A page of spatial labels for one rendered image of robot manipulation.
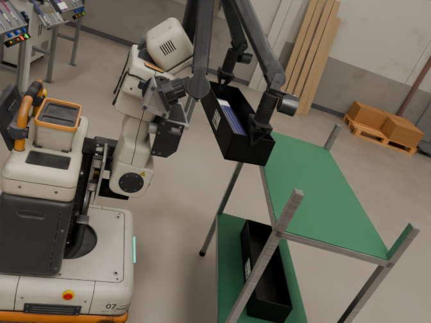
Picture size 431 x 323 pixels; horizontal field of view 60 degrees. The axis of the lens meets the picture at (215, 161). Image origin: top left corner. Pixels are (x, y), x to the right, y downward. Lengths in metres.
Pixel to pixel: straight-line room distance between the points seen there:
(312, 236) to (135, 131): 0.79
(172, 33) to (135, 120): 0.38
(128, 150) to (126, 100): 0.20
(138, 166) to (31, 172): 0.41
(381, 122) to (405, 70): 0.99
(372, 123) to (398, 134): 0.47
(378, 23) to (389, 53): 0.55
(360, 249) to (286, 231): 0.28
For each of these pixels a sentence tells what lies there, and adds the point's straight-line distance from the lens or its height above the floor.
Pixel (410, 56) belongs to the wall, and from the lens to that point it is 7.25.
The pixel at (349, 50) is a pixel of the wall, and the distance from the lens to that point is 6.83.
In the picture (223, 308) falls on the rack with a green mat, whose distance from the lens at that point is 1.78.
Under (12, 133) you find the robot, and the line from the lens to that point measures 1.50.
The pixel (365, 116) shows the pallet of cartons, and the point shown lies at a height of 0.25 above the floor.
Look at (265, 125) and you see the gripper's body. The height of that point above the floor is 1.19.
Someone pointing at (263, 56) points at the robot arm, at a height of 1.41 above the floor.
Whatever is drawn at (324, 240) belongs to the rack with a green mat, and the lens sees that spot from 1.35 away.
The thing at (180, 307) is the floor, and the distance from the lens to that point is 2.18.
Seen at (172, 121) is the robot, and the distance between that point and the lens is 1.50.
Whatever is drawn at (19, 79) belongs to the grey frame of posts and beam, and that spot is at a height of 0.24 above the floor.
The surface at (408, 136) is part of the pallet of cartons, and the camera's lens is 6.74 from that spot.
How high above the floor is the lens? 1.62
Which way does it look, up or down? 27 degrees down
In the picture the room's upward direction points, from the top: 21 degrees clockwise
